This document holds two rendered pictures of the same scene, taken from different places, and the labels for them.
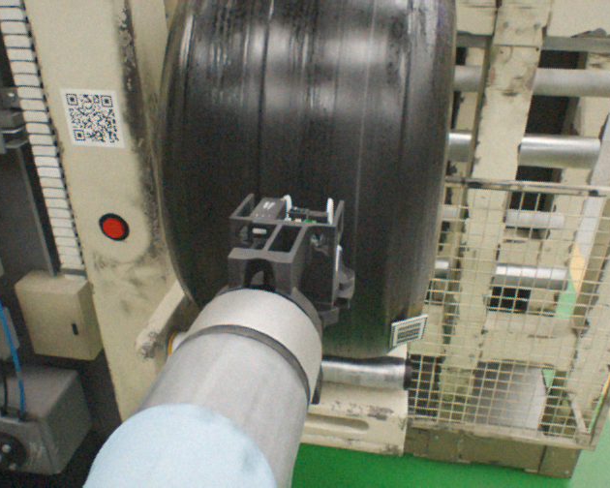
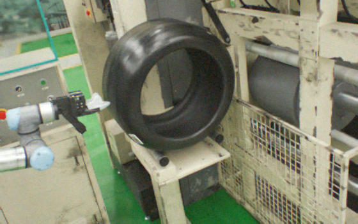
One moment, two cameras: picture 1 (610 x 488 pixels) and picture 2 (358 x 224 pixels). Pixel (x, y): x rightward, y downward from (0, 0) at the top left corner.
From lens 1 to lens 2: 1.26 m
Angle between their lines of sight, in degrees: 51
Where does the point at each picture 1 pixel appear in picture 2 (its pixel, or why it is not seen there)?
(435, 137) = (126, 88)
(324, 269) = (71, 105)
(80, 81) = not seen: hidden behind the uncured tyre
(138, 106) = not seen: hidden behind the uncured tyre
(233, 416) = (22, 110)
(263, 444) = (22, 114)
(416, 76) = (123, 73)
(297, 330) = (46, 108)
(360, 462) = not seen: outside the picture
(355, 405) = (152, 164)
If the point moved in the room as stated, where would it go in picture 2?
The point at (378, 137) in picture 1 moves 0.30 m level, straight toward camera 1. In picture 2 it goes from (114, 85) to (31, 111)
